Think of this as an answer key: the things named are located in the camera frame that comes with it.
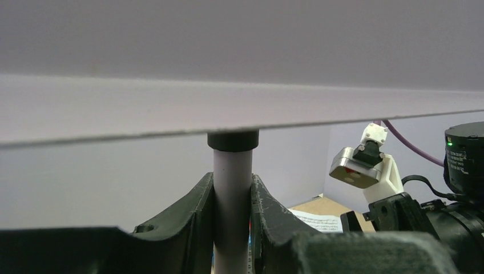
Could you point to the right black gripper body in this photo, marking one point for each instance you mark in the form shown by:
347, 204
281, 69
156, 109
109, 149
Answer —
399, 212

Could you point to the sheet music page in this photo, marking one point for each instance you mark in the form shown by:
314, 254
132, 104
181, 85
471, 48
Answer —
322, 223

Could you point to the lavender tripod music stand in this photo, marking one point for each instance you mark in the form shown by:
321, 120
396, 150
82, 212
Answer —
57, 110

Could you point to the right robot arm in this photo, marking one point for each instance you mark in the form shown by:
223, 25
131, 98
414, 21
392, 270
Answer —
454, 218

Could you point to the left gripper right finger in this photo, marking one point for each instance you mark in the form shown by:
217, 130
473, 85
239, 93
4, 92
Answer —
282, 243

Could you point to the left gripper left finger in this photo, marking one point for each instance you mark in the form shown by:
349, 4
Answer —
177, 240

